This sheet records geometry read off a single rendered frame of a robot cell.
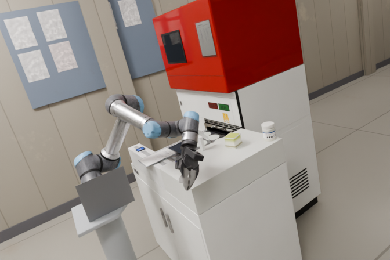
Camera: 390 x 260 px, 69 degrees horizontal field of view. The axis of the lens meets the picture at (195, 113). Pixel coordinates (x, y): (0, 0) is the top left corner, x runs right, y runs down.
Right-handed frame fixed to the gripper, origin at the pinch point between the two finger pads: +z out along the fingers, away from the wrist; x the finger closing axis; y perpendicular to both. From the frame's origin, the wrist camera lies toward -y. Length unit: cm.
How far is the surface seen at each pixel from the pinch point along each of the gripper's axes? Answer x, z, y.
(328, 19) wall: -319, -371, 106
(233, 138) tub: -34, -35, 13
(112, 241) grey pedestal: 6, 21, 71
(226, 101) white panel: -42, -71, 32
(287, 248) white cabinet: -90, 16, 31
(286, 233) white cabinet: -86, 9, 26
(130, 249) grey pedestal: -7, 24, 77
